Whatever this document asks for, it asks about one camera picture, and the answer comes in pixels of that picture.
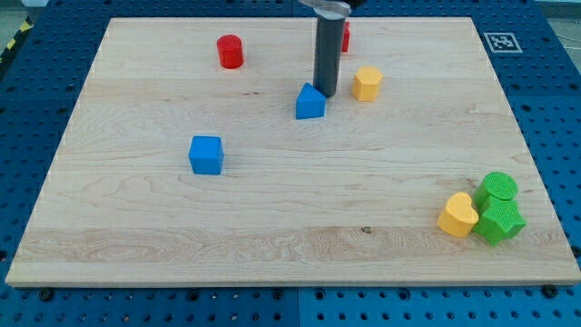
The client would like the green star block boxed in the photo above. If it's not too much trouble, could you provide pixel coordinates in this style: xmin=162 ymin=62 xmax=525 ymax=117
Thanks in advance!
xmin=472 ymin=197 xmax=527 ymax=246

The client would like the green cylinder block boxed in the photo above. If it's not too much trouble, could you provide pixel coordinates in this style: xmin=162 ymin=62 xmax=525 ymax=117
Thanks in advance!
xmin=473 ymin=172 xmax=518 ymax=208

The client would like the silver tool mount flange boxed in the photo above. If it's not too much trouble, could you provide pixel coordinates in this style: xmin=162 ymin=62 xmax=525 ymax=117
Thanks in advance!
xmin=299 ymin=0 xmax=351 ymax=20

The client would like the yellow heart block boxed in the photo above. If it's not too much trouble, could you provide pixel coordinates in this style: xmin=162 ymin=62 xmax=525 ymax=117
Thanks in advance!
xmin=437 ymin=192 xmax=479 ymax=238

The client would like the red cylinder block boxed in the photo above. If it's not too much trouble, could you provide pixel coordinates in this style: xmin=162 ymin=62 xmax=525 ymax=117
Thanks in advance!
xmin=216 ymin=35 xmax=244 ymax=69

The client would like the red block behind tool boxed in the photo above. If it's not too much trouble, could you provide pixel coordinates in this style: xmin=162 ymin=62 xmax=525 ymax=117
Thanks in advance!
xmin=341 ymin=22 xmax=350 ymax=53

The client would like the blue cube block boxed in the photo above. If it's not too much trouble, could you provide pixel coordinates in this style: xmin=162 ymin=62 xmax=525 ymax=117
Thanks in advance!
xmin=189 ymin=135 xmax=224 ymax=175

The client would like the white fiducial marker tag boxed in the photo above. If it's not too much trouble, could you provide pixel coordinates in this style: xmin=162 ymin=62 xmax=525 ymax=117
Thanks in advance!
xmin=484 ymin=32 xmax=522 ymax=54

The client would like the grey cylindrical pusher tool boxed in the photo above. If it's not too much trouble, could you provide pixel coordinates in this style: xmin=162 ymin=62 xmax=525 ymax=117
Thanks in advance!
xmin=313 ymin=14 xmax=345 ymax=98

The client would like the wooden board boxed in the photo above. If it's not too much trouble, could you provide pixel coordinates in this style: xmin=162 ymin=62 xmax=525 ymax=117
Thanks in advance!
xmin=6 ymin=17 xmax=580 ymax=288

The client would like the blue triangle block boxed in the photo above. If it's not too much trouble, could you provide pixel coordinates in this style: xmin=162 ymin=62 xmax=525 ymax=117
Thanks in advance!
xmin=295 ymin=83 xmax=327 ymax=120

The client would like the yellow hexagon block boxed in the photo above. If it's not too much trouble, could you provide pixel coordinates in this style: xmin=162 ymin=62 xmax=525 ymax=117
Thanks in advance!
xmin=352 ymin=66 xmax=383 ymax=102

